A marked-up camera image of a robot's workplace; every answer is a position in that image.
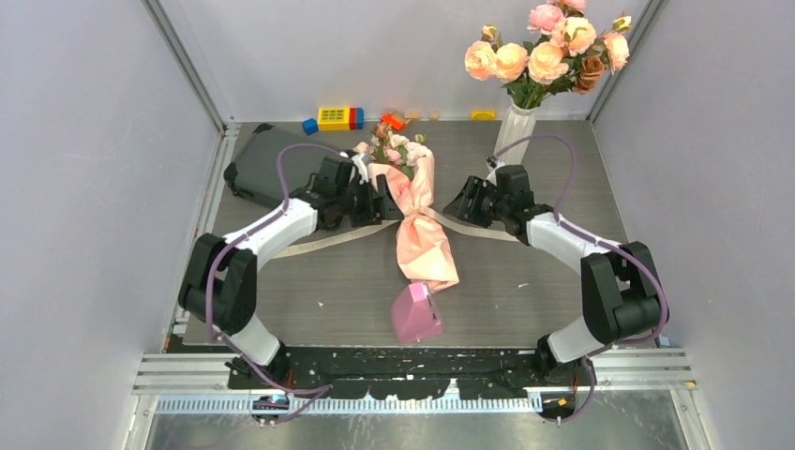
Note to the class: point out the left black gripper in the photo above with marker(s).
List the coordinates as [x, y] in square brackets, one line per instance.
[388, 209]

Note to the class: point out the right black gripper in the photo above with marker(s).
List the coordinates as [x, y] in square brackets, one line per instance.
[472, 189]

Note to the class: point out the cream printed ribbon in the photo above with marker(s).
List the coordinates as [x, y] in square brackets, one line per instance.
[299, 249]

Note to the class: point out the pink paper bouquet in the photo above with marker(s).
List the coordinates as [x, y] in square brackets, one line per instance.
[423, 249]

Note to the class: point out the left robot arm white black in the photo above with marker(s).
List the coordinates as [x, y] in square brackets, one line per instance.
[219, 286]

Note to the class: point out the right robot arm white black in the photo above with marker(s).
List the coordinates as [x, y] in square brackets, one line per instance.
[621, 295]

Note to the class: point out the white ribbed vase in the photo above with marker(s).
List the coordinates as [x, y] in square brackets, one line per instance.
[518, 123]

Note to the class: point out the peach pink flowers in vase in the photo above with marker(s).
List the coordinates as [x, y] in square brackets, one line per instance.
[569, 55]

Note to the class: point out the orange red toy block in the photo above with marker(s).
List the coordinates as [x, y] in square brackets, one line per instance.
[392, 122]

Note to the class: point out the small yellow toy block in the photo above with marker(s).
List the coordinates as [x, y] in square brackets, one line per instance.
[482, 115]

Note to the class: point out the red blue toy block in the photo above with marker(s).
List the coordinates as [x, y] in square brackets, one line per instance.
[356, 118]

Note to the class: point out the dark grey hard case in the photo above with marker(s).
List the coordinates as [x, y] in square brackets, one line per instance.
[270, 152]

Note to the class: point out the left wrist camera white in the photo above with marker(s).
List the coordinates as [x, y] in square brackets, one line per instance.
[360, 162]

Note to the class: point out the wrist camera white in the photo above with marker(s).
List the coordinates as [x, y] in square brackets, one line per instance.
[360, 162]
[493, 164]

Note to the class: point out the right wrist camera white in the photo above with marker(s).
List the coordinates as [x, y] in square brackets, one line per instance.
[493, 164]

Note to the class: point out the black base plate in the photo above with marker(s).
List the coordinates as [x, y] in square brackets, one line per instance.
[410, 373]

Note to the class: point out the aluminium frame rail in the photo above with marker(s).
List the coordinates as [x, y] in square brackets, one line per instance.
[199, 384]

